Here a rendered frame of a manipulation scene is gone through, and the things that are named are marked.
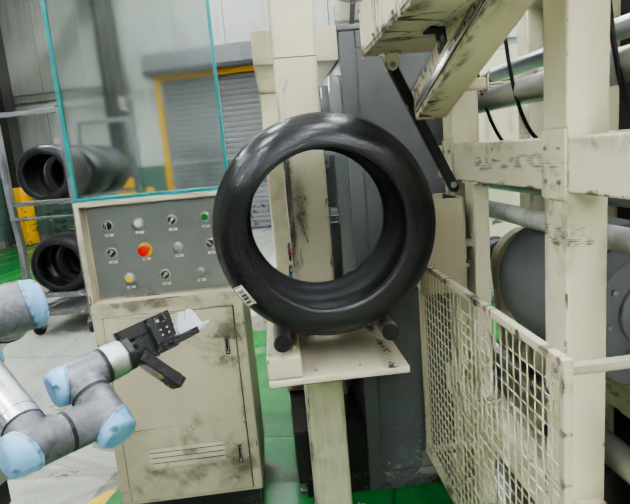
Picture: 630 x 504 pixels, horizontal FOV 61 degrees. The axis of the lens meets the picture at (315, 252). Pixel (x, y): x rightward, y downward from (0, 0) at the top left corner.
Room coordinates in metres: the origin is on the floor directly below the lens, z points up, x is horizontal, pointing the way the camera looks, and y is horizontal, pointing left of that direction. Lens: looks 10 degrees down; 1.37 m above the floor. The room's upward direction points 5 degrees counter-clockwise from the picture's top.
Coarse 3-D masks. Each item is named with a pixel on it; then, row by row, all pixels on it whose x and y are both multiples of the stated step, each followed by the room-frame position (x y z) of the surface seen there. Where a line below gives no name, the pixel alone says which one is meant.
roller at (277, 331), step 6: (276, 330) 1.36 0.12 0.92; (282, 330) 1.34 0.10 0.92; (288, 330) 1.37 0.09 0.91; (276, 336) 1.31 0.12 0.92; (282, 336) 1.30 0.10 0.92; (288, 336) 1.31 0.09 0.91; (276, 342) 1.29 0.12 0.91; (282, 342) 1.29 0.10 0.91; (288, 342) 1.29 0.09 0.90; (276, 348) 1.29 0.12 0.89; (282, 348) 1.29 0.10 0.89; (288, 348) 1.29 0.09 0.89
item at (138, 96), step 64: (64, 0) 1.92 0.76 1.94; (128, 0) 1.93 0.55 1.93; (192, 0) 1.95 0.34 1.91; (64, 64) 1.91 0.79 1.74; (128, 64) 1.93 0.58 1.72; (192, 64) 1.94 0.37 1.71; (64, 128) 1.91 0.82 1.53; (128, 128) 1.93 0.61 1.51; (192, 128) 1.94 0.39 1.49; (128, 192) 1.92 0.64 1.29
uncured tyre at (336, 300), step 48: (288, 144) 1.30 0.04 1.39; (336, 144) 1.30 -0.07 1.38; (384, 144) 1.32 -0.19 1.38; (240, 192) 1.29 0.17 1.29; (384, 192) 1.59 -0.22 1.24; (240, 240) 1.29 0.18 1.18; (384, 240) 1.59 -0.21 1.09; (432, 240) 1.35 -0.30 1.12; (288, 288) 1.57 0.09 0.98; (336, 288) 1.58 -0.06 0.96; (384, 288) 1.31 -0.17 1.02
